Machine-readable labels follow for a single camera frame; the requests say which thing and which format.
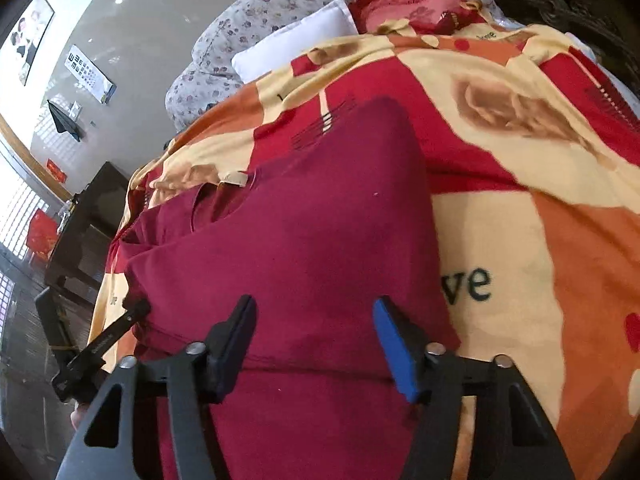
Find red paper window decoration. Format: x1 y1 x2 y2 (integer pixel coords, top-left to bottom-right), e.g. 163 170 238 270
25 210 63 261

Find dark hanging cloth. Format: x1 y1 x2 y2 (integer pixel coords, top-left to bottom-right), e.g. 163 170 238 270
47 100 83 142

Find red orange printed blanket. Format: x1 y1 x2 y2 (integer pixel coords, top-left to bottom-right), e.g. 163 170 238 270
90 22 640 480

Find clear glass jar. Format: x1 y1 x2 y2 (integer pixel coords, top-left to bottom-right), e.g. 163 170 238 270
59 195 81 233

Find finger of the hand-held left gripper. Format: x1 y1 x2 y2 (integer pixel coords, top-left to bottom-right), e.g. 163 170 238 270
52 300 152 403

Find dark red shirt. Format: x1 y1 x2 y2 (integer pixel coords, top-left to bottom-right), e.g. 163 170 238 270
120 95 461 480

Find dark carved headboard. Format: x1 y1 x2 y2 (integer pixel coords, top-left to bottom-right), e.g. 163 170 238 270
480 0 640 86

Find red cushion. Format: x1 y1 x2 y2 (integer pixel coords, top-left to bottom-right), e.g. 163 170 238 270
347 0 488 36

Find dark wooden cabinet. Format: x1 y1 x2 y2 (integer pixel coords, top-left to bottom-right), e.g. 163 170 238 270
45 161 133 306

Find white pillow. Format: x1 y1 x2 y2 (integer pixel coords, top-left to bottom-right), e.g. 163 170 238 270
231 0 358 83

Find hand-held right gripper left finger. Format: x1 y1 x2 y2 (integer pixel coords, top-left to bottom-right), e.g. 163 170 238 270
54 294 259 480

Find wall poster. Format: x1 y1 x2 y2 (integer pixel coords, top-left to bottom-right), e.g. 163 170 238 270
7 0 56 86

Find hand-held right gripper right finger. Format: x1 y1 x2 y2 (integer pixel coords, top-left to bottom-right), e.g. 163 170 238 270
372 296 576 480

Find dark furniture piece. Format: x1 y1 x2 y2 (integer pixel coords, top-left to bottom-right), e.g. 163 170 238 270
34 287 73 361

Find eye chart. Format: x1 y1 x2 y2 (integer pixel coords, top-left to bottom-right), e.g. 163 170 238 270
67 45 118 106

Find wooden framed window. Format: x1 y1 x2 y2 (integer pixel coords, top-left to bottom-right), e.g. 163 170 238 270
0 120 71 271

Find grey floral quilt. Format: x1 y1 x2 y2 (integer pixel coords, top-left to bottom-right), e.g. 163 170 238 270
165 0 506 133

